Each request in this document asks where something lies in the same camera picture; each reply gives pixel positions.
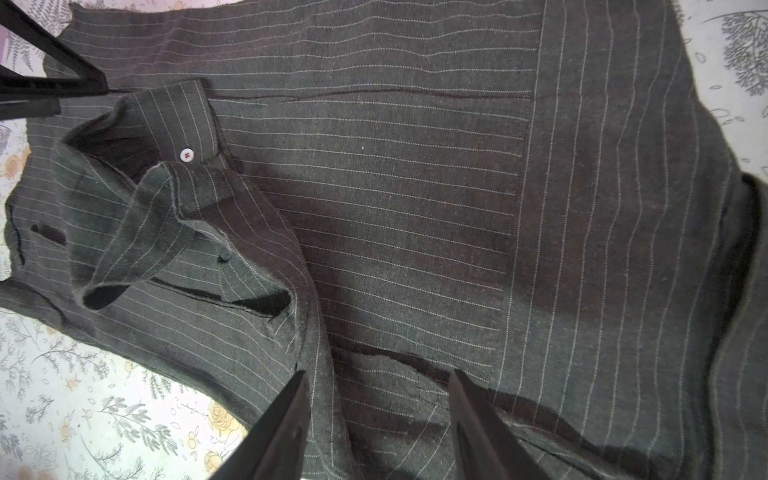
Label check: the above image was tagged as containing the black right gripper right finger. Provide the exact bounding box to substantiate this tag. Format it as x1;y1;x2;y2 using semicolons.
449;370;548;480

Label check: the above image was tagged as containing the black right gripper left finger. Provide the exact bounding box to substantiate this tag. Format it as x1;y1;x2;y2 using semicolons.
211;371;311;480

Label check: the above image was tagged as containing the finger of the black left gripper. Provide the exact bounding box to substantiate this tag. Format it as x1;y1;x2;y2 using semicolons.
1;0;109;99
0;99;61;120

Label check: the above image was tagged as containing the dark grey pinstriped shirt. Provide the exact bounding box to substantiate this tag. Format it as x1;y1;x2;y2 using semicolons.
1;1;767;479

